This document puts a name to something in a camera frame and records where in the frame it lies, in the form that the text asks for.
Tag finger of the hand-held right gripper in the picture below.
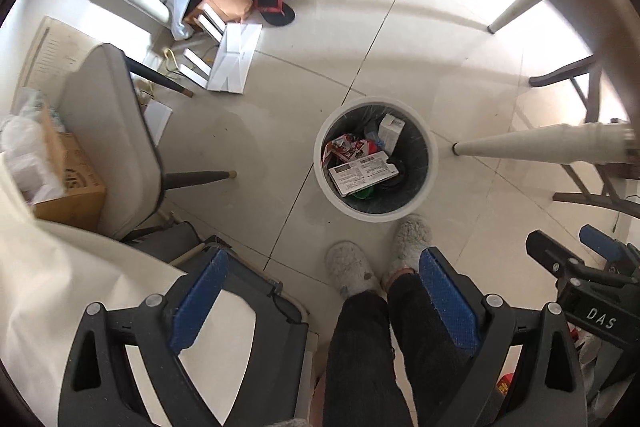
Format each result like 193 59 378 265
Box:
580 224 640 275
526 230 586 280

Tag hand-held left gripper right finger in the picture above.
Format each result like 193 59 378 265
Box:
419 247 589 427

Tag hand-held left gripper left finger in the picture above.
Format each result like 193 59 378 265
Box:
59 248 231 427

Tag black round lid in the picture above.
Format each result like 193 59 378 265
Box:
377 159 407 192

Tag white round trash bin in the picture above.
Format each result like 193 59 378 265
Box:
313 96 441 223

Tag white medicine box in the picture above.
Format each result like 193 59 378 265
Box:
327 150 401 198

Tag white long paper box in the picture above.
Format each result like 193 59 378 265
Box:
377 114 406 155

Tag red white snack wrapper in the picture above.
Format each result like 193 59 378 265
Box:
322 134 383 168

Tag dark grey folding stool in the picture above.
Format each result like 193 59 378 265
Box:
127 222 311 427

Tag grey fuzzy slipper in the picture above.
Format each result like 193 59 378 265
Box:
325 241 383 300
382 214 433 288

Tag person's legs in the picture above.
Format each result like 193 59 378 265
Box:
320 274 481 427

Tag white table leg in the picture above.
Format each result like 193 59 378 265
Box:
452 121 637 165
487 0 542 35

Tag white cloth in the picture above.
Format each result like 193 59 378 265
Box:
0 152 258 427

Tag dark wooden chair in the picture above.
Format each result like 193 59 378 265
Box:
529 54 640 218

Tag grey chair black legs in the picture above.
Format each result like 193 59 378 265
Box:
57 43 237 242

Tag small white paper sheet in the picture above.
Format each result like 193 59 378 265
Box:
142 99 173 145

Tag printed paper sheet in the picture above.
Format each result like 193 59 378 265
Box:
17 16 101 108

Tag black red flip-flop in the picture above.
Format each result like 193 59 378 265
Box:
249 0 296 28

